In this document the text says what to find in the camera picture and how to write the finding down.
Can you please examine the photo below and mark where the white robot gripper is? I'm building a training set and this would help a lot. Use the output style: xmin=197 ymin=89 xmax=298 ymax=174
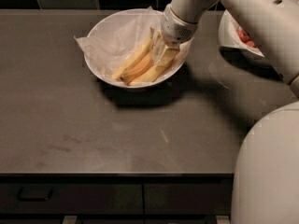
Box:
xmin=151 ymin=4 xmax=198 ymax=66

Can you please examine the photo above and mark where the yellow banana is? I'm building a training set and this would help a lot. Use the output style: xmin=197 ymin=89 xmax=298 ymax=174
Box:
xmin=111 ymin=27 xmax=155 ymax=80
xmin=130 ymin=62 xmax=171 ymax=86

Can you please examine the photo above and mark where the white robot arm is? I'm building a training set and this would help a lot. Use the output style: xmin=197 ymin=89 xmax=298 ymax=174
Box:
xmin=161 ymin=0 xmax=299 ymax=224

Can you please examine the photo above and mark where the middle orange-yellow banana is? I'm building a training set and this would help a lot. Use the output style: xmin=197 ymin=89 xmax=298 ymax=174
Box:
xmin=121 ymin=52 xmax=153 ymax=85

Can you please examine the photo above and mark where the white bowl with bananas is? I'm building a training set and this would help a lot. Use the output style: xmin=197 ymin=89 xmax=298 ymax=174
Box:
xmin=83 ymin=8 xmax=192 ymax=90

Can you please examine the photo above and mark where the white bowl with strawberries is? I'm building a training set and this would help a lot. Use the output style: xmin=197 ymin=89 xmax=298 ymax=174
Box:
xmin=218 ymin=10 xmax=272 ymax=67

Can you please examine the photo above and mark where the white paper in strawberry bowl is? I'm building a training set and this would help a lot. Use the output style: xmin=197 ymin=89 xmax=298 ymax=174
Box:
xmin=219 ymin=10 xmax=265 ymax=58

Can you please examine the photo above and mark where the white paper liner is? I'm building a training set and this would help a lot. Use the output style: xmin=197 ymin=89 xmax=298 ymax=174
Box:
xmin=74 ymin=6 xmax=192 ymax=85

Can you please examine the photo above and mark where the right dark drawer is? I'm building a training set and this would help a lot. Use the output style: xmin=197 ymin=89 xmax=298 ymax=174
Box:
xmin=144 ymin=183 xmax=232 ymax=215

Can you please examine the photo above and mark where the dark drawer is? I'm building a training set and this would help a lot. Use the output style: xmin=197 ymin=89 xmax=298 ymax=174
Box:
xmin=144 ymin=183 xmax=232 ymax=215
xmin=0 ymin=183 xmax=143 ymax=215

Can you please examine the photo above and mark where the left dark drawer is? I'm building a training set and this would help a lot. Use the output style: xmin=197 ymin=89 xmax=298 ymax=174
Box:
xmin=0 ymin=183 xmax=143 ymax=215

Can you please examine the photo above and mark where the left black drawer handle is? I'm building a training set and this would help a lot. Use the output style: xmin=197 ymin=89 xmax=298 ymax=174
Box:
xmin=16 ymin=186 xmax=53 ymax=203

